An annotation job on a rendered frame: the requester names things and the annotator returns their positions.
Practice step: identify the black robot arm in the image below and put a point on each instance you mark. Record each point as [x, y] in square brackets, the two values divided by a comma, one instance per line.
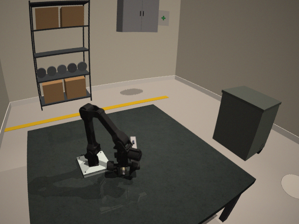
[120, 139]

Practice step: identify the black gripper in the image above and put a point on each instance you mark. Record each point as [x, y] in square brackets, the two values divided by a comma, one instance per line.
[134, 165]

